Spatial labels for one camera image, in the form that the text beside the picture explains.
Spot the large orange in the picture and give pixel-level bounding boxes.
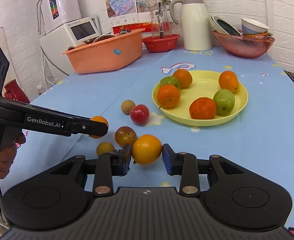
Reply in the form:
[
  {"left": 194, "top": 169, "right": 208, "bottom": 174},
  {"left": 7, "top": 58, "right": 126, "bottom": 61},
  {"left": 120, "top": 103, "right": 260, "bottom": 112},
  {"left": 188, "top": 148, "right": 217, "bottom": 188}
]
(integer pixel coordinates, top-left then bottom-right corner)
[{"left": 172, "top": 69, "right": 193, "bottom": 89}]

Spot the green guava fruit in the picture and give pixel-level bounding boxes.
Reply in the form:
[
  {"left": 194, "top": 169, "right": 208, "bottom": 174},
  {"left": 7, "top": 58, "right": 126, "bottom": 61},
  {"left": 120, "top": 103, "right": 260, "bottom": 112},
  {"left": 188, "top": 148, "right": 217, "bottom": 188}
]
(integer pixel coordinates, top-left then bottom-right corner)
[{"left": 159, "top": 76, "right": 181, "bottom": 89}]

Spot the white blue ceramic bowl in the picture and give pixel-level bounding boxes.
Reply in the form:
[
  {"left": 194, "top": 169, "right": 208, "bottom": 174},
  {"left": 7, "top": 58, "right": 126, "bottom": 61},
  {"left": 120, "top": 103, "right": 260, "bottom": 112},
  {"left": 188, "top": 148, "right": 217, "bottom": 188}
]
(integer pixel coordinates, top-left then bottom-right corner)
[{"left": 241, "top": 17, "right": 269, "bottom": 34}]

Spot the yellow-brown small fruit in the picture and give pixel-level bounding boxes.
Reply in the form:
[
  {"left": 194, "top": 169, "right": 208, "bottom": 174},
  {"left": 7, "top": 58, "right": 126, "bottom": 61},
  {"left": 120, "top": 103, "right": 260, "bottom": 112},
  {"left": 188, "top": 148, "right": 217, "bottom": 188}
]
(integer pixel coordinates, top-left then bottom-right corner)
[{"left": 96, "top": 142, "right": 115, "bottom": 156}]

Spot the white water purifier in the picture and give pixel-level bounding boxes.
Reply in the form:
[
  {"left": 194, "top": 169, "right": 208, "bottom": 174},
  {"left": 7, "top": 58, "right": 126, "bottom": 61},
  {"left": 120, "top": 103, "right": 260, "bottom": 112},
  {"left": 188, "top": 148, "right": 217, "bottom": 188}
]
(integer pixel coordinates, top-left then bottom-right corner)
[{"left": 41, "top": 0, "right": 81, "bottom": 34}]

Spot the white countertop appliance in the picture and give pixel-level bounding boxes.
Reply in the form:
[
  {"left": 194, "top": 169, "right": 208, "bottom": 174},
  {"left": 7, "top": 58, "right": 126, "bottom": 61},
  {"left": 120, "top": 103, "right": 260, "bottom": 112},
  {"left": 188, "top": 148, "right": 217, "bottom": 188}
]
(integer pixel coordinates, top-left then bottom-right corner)
[{"left": 40, "top": 15, "right": 101, "bottom": 82}]

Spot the glass pitcher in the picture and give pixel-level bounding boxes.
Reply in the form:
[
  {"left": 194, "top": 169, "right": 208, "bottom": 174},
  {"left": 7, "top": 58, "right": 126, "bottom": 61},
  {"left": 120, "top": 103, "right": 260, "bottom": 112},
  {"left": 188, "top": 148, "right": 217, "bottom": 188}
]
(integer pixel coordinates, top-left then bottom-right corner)
[{"left": 150, "top": 2, "right": 172, "bottom": 39}]

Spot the bedding calendar poster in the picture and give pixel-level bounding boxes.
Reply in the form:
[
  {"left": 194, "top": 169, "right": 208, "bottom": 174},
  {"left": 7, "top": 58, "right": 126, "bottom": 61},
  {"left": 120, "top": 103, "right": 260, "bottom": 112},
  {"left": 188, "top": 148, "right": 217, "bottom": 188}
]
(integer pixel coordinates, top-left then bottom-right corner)
[{"left": 105, "top": 0, "right": 172, "bottom": 34}]

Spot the brown longan fruit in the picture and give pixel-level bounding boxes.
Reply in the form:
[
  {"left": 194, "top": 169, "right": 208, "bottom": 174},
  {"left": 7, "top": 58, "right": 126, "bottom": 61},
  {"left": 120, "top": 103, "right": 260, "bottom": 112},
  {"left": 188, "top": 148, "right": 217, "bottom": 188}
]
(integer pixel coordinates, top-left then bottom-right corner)
[{"left": 121, "top": 100, "right": 136, "bottom": 114}]

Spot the blue patterned tablecloth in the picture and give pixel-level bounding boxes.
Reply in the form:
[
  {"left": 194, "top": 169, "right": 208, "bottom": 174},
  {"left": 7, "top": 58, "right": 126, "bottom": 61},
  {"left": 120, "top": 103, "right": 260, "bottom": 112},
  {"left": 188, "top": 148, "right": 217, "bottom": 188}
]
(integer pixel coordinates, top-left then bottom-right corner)
[{"left": 0, "top": 45, "right": 294, "bottom": 240}]

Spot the light green apple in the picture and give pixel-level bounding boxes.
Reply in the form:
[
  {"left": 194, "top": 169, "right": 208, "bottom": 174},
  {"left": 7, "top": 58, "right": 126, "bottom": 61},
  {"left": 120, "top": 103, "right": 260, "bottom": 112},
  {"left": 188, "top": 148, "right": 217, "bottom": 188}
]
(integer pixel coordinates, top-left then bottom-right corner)
[{"left": 213, "top": 89, "right": 235, "bottom": 115}]

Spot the orange with stem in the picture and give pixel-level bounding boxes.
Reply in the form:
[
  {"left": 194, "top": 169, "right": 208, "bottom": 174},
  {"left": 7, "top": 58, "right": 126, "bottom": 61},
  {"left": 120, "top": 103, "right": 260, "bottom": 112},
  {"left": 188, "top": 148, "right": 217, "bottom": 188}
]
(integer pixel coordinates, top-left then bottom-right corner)
[{"left": 156, "top": 85, "right": 180, "bottom": 109}]

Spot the pink glass bowl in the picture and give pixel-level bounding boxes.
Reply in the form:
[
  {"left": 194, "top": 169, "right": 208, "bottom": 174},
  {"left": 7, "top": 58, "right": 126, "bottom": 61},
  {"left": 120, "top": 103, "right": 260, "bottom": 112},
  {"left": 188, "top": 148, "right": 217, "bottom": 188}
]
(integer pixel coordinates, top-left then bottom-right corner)
[{"left": 212, "top": 30, "right": 275, "bottom": 59}]

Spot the small yellow orange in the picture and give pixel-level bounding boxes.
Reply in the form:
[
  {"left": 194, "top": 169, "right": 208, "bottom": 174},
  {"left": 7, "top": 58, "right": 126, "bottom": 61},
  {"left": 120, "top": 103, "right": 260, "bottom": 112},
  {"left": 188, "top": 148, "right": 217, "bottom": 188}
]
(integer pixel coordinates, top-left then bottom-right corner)
[{"left": 132, "top": 134, "right": 162, "bottom": 165}]

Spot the round orange fruit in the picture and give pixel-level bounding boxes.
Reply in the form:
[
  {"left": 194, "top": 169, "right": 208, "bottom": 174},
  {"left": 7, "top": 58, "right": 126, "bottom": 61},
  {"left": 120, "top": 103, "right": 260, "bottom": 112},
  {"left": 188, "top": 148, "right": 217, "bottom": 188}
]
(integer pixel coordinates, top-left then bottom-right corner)
[{"left": 218, "top": 70, "right": 238, "bottom": 93}]

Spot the red plum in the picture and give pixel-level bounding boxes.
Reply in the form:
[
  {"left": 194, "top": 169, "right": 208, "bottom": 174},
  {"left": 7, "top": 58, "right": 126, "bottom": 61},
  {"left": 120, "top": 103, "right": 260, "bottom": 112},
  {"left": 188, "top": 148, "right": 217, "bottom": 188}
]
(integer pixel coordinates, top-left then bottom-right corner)
[{"left": 130, "top": 104, "right": 150, "bottom": 125}]

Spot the small orange kumquat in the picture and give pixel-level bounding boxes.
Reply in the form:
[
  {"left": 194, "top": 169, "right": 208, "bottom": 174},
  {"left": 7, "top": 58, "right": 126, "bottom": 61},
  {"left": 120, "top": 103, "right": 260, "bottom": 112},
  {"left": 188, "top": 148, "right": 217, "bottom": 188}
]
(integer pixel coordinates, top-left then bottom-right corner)
[{"left": 91, "top": 116, "right": 109, "bottom": 139}]

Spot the dark orange mandarin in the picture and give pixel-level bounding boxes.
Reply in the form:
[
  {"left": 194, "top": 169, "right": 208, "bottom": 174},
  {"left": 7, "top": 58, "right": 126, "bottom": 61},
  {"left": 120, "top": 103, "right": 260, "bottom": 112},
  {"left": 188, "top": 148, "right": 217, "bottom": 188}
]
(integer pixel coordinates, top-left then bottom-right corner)
[{"left": 189, "top": 97, "right": 217, "bottom": 120}]

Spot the orange plastic basket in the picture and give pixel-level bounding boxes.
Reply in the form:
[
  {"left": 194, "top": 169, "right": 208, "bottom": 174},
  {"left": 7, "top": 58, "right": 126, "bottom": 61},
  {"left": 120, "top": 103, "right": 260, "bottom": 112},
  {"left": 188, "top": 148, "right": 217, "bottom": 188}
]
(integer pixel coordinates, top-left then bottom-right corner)
[{"left": 63, "top": 29, "right": 144, "bottom": 74}]

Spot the yellow plastic plate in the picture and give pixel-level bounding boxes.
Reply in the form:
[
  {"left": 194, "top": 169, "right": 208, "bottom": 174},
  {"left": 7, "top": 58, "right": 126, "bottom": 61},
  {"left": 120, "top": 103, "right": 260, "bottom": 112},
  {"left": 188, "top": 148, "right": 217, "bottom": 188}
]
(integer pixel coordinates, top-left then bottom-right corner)
[{"left": 151, "top": 70, "right": 249, "bottom": 127}]

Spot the white thermos jug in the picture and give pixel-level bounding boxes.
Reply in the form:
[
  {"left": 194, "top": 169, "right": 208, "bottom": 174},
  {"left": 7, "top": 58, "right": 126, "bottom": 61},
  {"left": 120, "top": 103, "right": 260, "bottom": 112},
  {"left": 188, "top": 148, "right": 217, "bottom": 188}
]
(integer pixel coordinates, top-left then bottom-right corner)
[{"left": 169, "top": 0, "right": 212, "bottom": 51}]

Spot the red plastic colander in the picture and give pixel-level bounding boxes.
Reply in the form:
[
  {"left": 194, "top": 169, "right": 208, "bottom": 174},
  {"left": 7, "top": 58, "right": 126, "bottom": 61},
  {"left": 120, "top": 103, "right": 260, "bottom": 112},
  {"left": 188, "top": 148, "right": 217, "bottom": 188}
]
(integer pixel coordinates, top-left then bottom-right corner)
[{"left": 142, "top": 34, "right": 180, "bottom": 53}]

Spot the person's left hand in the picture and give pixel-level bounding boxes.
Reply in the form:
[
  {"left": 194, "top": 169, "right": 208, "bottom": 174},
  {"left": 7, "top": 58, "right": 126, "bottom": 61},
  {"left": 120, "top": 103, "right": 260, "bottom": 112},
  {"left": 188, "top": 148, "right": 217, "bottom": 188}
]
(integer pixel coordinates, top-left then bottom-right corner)
[{"left": 0, "top": 133, "right": 26, "bottom": 179}]

